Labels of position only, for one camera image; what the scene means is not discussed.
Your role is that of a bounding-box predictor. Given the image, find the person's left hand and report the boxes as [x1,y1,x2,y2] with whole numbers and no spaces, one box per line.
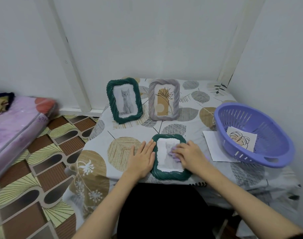
[126,139,157,181]

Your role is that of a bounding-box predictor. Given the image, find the person's right hand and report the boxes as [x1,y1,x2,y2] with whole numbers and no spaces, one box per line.
[172,140,211,176]

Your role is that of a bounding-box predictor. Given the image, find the purple cloth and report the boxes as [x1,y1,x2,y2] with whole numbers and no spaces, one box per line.
[167,146,209,163]

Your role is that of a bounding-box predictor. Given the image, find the white paper grey drawing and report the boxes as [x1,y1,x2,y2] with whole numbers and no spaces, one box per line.
[156,138,184,173]
[113,84,138,116]

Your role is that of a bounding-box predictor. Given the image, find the white paper black line drawing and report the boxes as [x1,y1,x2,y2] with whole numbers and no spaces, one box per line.
[202,130,241,163]

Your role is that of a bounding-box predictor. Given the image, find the leaf drawing print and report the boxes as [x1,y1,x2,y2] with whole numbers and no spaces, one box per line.
[226,126,258,153]

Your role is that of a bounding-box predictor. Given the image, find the grey woven picture frame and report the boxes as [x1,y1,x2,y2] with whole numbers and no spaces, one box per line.
[148,78,181,121]

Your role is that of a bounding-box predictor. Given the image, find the person's right forearm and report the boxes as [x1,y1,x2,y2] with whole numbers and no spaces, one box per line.
[196,164,303,239]

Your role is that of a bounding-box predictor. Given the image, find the person's left forearm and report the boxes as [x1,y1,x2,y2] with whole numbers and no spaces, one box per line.
[71,171,142,239]

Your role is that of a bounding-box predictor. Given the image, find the leaf patterned tablecloth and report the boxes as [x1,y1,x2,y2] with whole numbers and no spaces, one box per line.
[63,77,301,232]

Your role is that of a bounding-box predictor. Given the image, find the black trousers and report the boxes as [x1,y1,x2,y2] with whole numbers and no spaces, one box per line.
[116,183,241,239]

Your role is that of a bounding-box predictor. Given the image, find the purple plastic basket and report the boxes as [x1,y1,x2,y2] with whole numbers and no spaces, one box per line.
[214,102,296,169]

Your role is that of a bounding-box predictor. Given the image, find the purple mattress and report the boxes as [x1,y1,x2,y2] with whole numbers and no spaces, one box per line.
[0,96,58,183]

